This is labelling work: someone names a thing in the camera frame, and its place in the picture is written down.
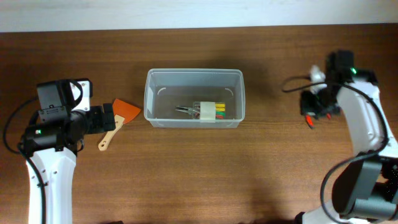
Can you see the orange black needle-nose pliers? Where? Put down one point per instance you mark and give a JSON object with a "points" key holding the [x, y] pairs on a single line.
{"points": [[188, 110]]}

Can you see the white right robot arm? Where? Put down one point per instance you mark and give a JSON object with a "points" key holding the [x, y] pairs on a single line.
{"points": [[362, 189]]}

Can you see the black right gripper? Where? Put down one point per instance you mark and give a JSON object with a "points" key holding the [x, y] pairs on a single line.
{"points": [[306, 106]]}

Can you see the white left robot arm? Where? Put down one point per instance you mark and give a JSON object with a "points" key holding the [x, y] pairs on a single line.
{"points": [[52, 141]]}

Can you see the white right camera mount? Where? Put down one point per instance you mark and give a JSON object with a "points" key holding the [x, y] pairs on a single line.
{"points": [[317, 78]]}

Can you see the orange scraper wooden handle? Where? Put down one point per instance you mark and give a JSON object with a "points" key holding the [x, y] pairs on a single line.
{"points": [[123, 113]]}

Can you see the clear case coloured screwdrivers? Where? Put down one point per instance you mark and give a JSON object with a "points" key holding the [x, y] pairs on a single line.
{"points": [[209, 110]]}

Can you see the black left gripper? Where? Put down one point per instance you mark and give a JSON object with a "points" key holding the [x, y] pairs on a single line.
{"points": [[99, 124]]}

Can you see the clear plastic container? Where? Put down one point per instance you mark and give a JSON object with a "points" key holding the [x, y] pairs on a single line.
{"points": [[167, 88]]}

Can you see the red handled side cutters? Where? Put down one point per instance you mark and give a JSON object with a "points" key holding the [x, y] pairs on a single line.
{"points": [[310, 116]]}

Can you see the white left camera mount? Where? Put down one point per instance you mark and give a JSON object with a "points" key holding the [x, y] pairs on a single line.
{"points": [[85, 94]]}

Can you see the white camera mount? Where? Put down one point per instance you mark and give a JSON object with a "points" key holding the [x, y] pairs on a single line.
{"points": [[85, 94], [317, 78]]}

